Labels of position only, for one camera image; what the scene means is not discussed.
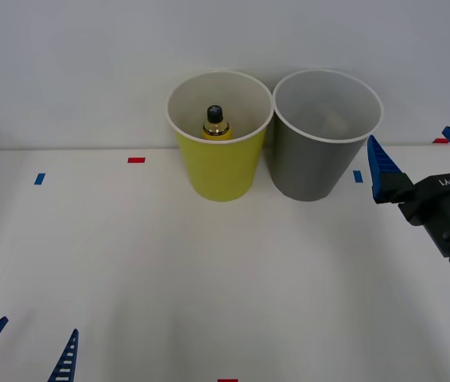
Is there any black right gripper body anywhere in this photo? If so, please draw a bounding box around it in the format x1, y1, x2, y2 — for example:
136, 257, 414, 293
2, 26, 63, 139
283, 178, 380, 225
398, 168, 450, 260

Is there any grey plastic waste bin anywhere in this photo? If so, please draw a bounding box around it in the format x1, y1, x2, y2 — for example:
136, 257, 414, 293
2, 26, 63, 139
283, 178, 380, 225
271, 68, 385, 204

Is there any yellow-green plastic waste bin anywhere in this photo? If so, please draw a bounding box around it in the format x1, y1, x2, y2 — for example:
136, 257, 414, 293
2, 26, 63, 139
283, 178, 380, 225
165, 69, 273, 203

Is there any small bottle with yellow label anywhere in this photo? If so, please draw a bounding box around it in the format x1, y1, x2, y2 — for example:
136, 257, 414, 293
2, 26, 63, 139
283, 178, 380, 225
202, 104, 232, 142

